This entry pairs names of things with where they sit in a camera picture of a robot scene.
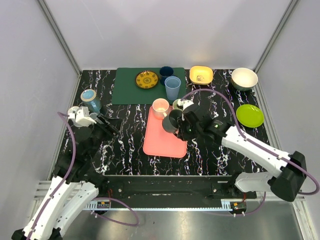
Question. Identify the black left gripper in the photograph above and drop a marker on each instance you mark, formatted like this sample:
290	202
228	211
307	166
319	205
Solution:
103	124

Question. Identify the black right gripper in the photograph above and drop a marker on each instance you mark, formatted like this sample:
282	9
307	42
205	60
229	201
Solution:
182	133

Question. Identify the dark grey mug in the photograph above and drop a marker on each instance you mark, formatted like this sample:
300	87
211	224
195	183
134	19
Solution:
170	122

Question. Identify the sage green mug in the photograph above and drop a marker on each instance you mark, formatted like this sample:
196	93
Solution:
178	104

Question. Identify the pink and white mug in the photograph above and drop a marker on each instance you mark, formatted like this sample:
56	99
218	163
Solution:
160	108

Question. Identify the white grey mug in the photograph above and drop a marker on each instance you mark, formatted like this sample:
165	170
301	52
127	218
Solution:
72	114

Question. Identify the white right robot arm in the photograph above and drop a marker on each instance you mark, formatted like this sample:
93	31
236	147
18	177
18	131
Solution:
285	172

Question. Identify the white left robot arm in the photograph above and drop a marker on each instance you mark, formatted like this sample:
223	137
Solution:
73	185

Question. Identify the light blue glazed mug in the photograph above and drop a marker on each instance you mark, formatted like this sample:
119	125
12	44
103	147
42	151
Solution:
90	99

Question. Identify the pink plastic tray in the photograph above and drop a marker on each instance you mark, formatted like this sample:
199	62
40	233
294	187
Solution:
158	142

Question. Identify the light blue plastic cup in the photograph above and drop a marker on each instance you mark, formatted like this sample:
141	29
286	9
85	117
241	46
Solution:
172	87

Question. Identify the yellow square bowl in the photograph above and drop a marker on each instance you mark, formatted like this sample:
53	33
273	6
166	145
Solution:
201	75

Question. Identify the yellow patterned plate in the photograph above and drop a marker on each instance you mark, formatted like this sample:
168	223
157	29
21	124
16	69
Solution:
146	79

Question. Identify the lime green plate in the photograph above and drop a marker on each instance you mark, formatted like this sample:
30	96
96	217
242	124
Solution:
250	116

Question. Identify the dark blue cup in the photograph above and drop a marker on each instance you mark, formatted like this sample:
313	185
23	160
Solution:
165	72

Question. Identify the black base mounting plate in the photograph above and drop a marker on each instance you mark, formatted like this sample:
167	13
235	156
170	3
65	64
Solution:
172	192

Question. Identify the white round bowl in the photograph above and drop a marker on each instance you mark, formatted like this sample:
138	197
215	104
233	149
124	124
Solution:
244	79

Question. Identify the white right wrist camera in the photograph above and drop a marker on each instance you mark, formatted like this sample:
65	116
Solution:
187	103

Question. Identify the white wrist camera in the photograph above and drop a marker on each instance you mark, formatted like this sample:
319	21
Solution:
83	117
187	103

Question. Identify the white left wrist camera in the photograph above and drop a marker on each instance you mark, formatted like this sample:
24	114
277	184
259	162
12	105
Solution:
83	117

